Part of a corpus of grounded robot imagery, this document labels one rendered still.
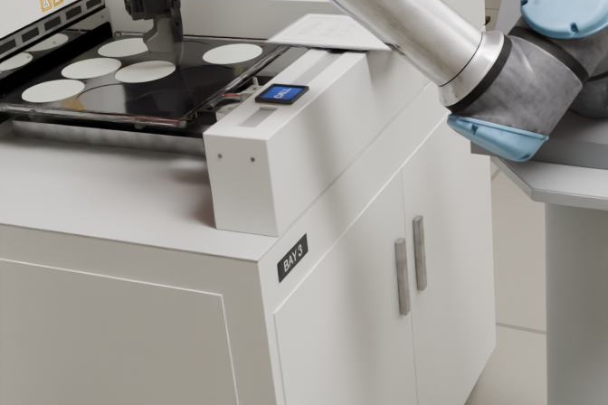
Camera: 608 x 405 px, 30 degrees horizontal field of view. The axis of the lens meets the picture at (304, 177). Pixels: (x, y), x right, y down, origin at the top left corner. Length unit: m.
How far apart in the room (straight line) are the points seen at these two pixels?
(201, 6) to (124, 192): 0.51
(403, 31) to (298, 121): 0.21
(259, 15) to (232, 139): 0.60
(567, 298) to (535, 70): 0.44
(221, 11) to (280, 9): 0.12
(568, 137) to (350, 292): 0.40
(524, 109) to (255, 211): 0.36
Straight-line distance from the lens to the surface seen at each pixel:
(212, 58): 1.93
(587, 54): 1.44
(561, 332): 1.77
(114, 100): 1.80
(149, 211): 1.59
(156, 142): 1.78
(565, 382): 1.81
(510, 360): 2.66
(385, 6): 1.36
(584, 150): 1.61
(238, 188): 1.47
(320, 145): 1.56
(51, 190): 1.72
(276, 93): 1.55
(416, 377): 2.06
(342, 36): 1.74
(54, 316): 1.68
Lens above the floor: 1.50
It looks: 25 degrees down
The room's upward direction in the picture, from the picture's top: 6 degrees counter-clockwise
